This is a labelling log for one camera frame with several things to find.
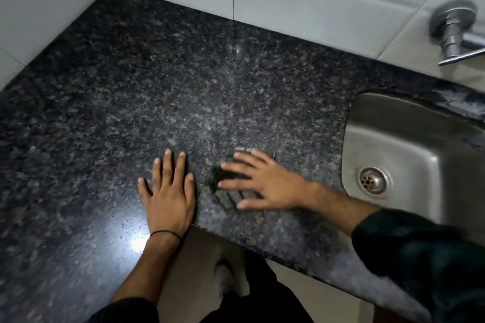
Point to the white shoe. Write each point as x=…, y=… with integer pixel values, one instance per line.
x=224, y=279

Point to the person's left hand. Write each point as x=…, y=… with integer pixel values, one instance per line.
x=169, y=205

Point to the dark scouring pad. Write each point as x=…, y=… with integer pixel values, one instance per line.
x=229, y=198

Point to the chrome wall tap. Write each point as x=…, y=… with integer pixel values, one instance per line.
x=452, y=31

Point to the dark long-sleeved top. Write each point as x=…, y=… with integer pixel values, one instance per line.
x=424, y=266

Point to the person's right little finger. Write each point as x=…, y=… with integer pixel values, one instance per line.
x=263, y=157

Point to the person's left forearm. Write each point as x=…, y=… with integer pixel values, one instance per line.
x=146, y=269

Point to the person's right forearm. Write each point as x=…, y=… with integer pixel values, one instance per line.
x=337, y=205

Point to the black trousers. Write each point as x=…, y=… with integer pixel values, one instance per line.
x=257, y=296

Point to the person's right thumb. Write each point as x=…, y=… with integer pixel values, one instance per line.
x=252, y=204

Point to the round metal sink drain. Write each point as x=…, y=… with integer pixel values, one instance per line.
x=373, y=180

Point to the black wrist band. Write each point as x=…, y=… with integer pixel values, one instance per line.
x=165, y=233

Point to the person's right middle finger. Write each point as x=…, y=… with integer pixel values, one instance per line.
x=238, y=170

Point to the person's left middle finger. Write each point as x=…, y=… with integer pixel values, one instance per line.
x=168, y=167

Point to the person's left thumb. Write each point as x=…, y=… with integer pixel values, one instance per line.
x=190, y=190

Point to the person's right hand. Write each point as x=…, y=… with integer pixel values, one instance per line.
x=276, y=188

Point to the stainless steel sink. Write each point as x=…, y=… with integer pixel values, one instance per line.
x=420, y=152

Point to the person's left little finger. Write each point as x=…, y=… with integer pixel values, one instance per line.
x=145, y=190

